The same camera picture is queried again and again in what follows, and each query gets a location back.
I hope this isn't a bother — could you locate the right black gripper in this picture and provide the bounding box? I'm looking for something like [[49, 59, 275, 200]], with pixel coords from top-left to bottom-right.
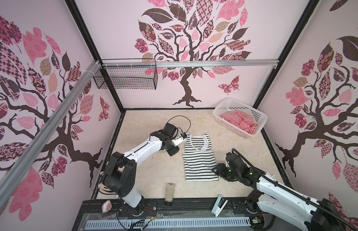
[[210, 163, 240, 181]]

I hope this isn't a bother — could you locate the black white striped tank top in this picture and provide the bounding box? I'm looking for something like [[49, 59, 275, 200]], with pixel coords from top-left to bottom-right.
[[182, 133, 219, 182]]

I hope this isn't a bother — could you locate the red white striped tank top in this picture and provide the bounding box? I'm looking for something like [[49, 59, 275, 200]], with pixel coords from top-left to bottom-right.
[[220, 110, 258, 135]]

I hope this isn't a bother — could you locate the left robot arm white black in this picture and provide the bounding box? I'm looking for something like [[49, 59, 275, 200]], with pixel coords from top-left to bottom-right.
[[102, 122, 187, 215]]

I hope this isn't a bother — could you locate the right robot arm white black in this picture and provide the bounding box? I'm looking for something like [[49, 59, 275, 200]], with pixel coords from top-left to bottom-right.
[[212, 149, 348, 231]]

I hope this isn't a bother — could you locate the white green handheld device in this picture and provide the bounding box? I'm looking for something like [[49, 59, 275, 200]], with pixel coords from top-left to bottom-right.
[[211, 195, 228, 218]]

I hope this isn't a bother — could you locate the small tan rectangular device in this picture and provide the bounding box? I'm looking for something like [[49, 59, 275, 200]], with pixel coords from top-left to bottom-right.
[[164, 183, 175, 206]]

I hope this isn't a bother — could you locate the white plastic laundry basket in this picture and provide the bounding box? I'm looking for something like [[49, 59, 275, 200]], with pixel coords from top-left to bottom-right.
[[213, 97, 268, 139]]

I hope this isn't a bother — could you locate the cartoon face plush toy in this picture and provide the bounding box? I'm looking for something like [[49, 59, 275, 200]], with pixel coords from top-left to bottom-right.
[[98, 182, 116, 195]]

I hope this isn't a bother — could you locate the small pink round object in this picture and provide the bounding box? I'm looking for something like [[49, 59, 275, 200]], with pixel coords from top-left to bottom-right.
[[102, 200, 112, 213]]

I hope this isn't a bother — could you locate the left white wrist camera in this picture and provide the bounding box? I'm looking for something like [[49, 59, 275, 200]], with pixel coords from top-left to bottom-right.
[[173, 133, 187, 146]]

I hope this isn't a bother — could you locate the black corrugated cable conduit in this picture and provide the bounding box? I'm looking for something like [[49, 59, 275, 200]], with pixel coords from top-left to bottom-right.
[[231, 148, 356, 231]]

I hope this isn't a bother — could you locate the white slotted cable duct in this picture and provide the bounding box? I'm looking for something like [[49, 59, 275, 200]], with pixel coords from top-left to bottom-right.
[[84, 217, 251, 231]]

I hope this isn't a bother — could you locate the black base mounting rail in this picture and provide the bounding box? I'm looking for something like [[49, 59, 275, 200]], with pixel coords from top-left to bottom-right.
[[80, 197, 310, 220]]

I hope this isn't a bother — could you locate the black wire mesh basket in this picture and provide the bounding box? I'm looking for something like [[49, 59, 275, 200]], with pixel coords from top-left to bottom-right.
[[93, 58, 158, 90]]

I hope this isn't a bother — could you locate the silver aluminium rail left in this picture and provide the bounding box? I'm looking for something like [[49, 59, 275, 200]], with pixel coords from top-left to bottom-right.
[[0, 60, 101, 211]]

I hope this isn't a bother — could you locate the silver aluminium rail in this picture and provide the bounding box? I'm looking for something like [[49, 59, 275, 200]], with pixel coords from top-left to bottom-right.
[[103, 59, 279, 68], [0, 60, 101, 211]]

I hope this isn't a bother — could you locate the silver aluminium rail back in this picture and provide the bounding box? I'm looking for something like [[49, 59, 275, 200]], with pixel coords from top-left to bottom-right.
[[103, 59, 279, 68]]

